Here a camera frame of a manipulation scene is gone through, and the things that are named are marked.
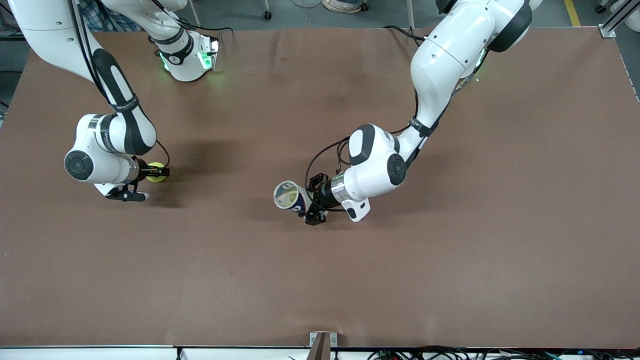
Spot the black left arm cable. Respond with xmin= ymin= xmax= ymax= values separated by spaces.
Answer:
xmin=304 ymin=136 xmax=353 ymax=213

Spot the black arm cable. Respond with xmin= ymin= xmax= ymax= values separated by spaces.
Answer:
xmin=70 ymin=0 xmax=171 ymax=169
xmin=304 ymin=136 xmax=353 ymax=213

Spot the beige sneaker shoe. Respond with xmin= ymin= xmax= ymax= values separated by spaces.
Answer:
xmin=321 ymin=0 xmax=369 ymax=14

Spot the tangled black cable bundle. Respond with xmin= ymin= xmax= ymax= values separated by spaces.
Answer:
xmin=367 ymin=345 xmax=640 ymax=360

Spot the black base power cable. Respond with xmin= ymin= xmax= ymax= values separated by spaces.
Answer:
xmin=384 ymin=24 xmax=426 ymax=48
xmin=177 ymin=17 xmax=235 ymax=42

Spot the yellow floor tape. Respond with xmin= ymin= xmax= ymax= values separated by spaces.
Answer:
xmin=564 ymin=0 xmax=584 ymax=27

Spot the clear plastic tennis ball can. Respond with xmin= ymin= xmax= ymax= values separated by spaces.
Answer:
xmin=273 ymin=180 xmax=310 ymax=215

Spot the blue plaid shirt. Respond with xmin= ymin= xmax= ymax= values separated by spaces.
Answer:
xmin=80 ymin=0 xmax=143 ymax=33

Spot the white floor cable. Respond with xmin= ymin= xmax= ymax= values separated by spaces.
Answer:
xmin=290 ymin=0 xmax=322 ymax=30

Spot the grey metal table bracket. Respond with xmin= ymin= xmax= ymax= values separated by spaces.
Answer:
xmin=309 ymin=331 xmax=338 ymax=360

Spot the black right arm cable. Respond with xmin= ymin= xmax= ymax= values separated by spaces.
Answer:
xmin=70 ymin=0 xmax=171 ymax=169

